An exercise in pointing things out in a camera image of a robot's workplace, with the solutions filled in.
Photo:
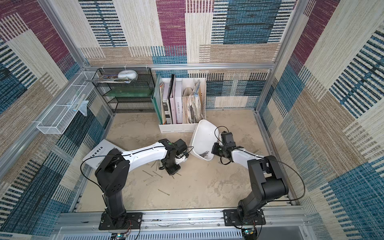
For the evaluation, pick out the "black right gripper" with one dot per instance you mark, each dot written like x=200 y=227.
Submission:
x=217 y=149

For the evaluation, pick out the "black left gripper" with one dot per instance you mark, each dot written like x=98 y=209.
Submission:
x=173 y=171

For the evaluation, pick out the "white plastic storage box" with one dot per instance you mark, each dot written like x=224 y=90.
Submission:
x=203 y=139

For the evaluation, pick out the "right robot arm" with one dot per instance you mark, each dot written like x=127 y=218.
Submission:
x=267 y=180

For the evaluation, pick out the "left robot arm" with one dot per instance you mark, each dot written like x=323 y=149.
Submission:
x=113 y=171

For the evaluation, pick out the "white perforated file organizer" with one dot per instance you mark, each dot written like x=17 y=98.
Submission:
x=183 y=103

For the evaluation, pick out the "green folder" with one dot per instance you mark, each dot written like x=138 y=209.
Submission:
x=157 y=101

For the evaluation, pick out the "white magazine on table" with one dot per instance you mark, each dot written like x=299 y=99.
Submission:
x=98 y=153

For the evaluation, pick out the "white round device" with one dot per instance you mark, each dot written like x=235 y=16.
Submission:
x=128 y=75

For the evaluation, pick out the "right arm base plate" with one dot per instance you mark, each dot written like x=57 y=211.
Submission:
x=236 y=218

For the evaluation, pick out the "black wire shelf rack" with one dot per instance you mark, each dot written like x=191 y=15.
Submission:
x=125 y=96

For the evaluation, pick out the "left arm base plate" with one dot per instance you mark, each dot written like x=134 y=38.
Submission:
x=124 y=222

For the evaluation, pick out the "white wire wall basket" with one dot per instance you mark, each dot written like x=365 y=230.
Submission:
x=72 y=101

